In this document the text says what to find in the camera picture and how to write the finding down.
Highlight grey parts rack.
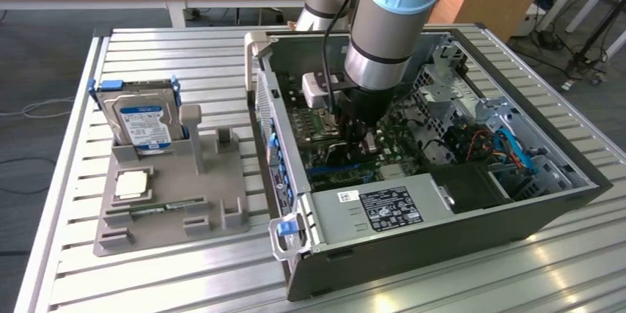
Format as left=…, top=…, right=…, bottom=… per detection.
left=93, top=103, right=252, bottom=258

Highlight blue expansion slot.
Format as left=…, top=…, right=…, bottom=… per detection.
left=306, top=162, right=364, bottom=177

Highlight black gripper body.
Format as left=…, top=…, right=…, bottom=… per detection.
left=336, top=84, right=397, bottom=128

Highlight metal CPU socket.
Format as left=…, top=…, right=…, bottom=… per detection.
left=313, top=106, right=344, bottom=138

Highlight blue card retention clips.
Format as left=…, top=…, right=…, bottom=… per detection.
left=266, top=122, right=296, bottom=202

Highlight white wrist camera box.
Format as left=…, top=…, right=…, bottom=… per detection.
left=301, top=71, right=357, bottom=109

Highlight silver CPU chip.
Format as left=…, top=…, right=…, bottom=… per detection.
left=115, top=172, right=151, bottom=199

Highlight black wheeled stand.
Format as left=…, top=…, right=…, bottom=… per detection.
left=567, top=0, right=626, bottom=85

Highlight black open PC case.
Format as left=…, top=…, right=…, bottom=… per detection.
left=244, top=28, right=616, bottom=303

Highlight green RAM stick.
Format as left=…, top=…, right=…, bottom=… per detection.
left=127, top=201, right=207, bottom=216

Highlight hard disk with blue carrier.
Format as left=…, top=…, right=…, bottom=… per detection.
left=87, top=75, right=183, bottom=156

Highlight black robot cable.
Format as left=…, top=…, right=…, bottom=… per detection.
left=321, top=0, right=358, bottom=116

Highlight black graphics card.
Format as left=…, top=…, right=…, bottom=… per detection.
left=322, top=128, right=386, bottom=164

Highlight silver chipset heatsink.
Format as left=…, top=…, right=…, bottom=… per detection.
left=377, top=164, right=409, bottom=182

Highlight red orange wire bundle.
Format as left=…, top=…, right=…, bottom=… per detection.
left=464, top=131, right=510, bottom=162

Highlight green motherboard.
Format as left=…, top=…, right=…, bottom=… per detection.
left=284, top=84, right=432, bottom=191

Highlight blue flat wire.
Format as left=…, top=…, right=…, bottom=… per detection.
left=493, top=128, right=540, bottom=177

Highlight white floor box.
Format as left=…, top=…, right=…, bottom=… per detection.
left=521, top=3, right=553, bottom=38

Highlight white floor cable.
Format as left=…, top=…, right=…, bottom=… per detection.
left=0, top=95, right=79, bottom=119

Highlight grey power supply unit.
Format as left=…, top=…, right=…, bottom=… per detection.
left=300, top=174, right=456, bottom=248

